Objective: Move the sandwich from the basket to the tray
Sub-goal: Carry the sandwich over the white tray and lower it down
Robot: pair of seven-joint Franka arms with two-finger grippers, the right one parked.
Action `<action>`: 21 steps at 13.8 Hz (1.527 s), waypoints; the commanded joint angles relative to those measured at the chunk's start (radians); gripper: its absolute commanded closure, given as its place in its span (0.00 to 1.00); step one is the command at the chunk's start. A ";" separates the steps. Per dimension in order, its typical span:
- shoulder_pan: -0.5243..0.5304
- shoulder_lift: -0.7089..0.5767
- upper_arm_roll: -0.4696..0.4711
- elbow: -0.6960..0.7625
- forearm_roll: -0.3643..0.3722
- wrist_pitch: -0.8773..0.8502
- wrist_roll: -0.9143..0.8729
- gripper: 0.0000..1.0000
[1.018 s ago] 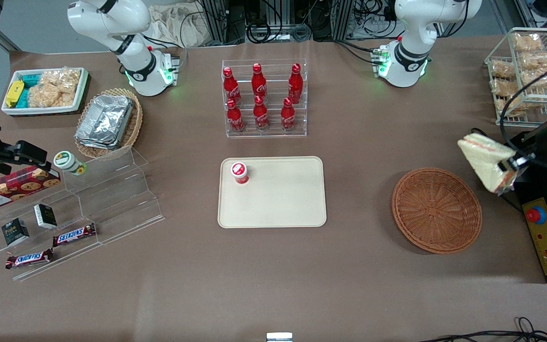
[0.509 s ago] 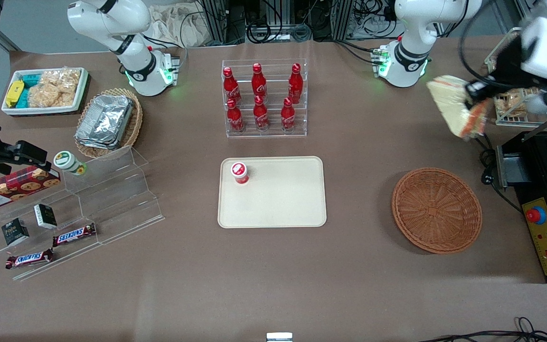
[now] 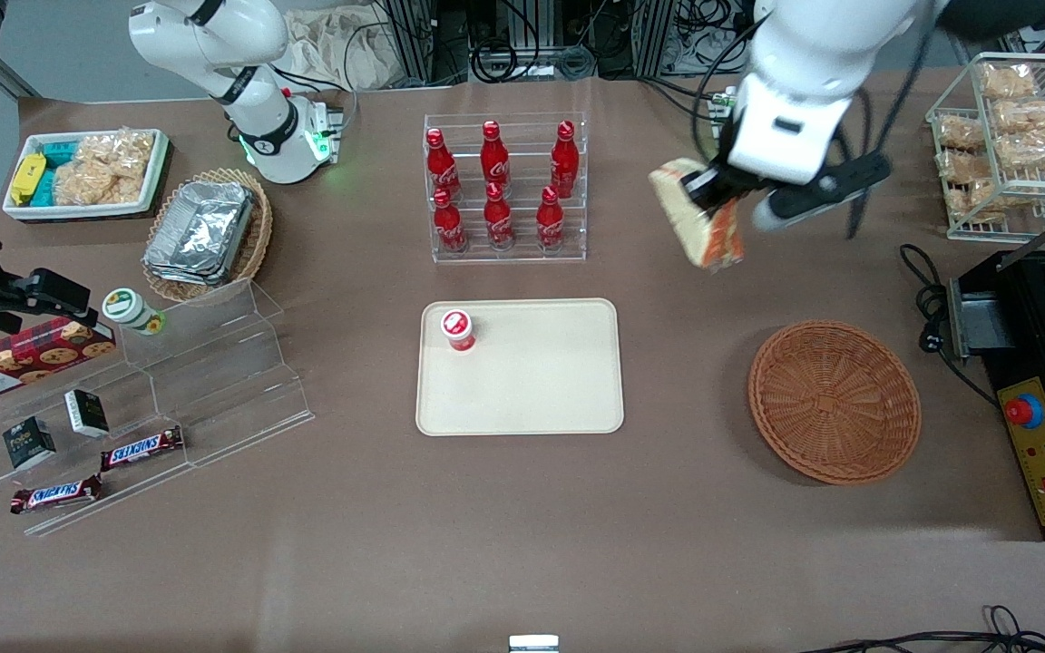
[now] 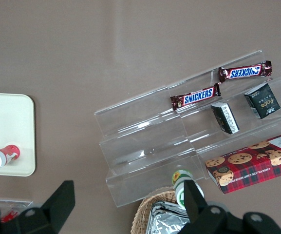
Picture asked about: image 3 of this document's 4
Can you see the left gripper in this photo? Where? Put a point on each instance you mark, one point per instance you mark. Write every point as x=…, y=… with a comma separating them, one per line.
x=709, y=188

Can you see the triangular sandwich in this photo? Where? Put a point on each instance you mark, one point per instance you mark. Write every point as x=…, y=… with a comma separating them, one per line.
x=681, y=227

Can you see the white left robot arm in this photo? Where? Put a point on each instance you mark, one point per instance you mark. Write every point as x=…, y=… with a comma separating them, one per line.
x=822, y=45

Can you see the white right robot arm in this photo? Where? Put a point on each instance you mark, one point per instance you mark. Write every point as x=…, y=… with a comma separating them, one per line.
x=250, y=118

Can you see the round brown wicker basket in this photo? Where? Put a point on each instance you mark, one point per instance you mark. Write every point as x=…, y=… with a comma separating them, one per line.
x=835, y=404

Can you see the beige plastic tray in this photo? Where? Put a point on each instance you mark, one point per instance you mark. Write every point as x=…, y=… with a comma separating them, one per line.
x=541, y=381

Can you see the oval wicker basket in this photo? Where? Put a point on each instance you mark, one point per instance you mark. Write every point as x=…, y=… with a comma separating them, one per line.
x=259, y=227

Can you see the yellow snack packet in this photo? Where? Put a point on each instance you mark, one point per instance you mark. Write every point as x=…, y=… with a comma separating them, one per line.
x=28, y=177

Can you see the teal snack packet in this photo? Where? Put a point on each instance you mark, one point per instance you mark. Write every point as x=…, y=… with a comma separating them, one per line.
x=44, y=189
x=60, y=151

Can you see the white rectangular plastic bin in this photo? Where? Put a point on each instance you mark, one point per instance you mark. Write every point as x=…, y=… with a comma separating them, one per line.
x=78, y=212

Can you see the red tartan cookie box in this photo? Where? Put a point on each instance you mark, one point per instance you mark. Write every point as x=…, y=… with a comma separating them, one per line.
x=33, y=358

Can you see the red cola bottle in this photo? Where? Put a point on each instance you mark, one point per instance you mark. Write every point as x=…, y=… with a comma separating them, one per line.
x=494, y=156
x=449, y=225
x=440, y=168
x=564, y=161
x=550, y=222
x=498, y=220

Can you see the clear bag of crackers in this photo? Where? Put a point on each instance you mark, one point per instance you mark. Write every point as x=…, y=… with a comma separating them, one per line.
x=105, y=168

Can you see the white green lidded jar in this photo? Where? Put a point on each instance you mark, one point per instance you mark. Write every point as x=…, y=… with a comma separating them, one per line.
x=128, y=308

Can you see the clear acrylic bottle rack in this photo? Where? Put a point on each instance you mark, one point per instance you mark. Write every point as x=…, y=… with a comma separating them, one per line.
x=522, y=254

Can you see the small black carton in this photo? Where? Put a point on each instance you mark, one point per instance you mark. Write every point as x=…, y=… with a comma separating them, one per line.
x=87, y=413
x=29, y=443

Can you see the stack of foil containers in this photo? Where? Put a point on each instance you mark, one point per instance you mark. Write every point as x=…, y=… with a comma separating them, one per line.
x=200, y=231

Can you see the bagged fried snack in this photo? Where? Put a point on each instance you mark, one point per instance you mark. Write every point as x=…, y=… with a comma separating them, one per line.
x=976, y=201
x=1026, y=118
x=962, y=168
x=1030, y=152
x=956, y=133
x=1008, y=82

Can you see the snickers chocolate bar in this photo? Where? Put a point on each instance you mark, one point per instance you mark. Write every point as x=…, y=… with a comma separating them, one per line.
x=55, y=494
x=141, y=448

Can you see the red lidded small cup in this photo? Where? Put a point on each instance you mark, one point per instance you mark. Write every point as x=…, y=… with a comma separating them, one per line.
x=457, y=328

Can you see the clear acrylic stepped shelf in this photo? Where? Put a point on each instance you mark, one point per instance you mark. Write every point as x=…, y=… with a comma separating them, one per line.
x=223, y=381

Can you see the black machine with yellow panel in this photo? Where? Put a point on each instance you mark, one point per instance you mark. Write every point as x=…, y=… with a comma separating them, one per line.
x=1021, y=345

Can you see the red emergency stop button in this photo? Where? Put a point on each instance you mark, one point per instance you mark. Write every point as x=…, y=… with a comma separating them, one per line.
x=1024, y=411

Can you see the beige crumpled cloth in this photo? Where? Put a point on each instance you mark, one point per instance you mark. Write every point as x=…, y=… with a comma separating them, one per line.
x=341, y=50

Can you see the small white box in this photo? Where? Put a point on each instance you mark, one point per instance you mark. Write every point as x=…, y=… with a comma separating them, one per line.
x=533, y=644

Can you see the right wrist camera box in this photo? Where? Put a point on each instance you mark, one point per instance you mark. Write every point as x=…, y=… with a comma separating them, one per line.
x=60, y=290

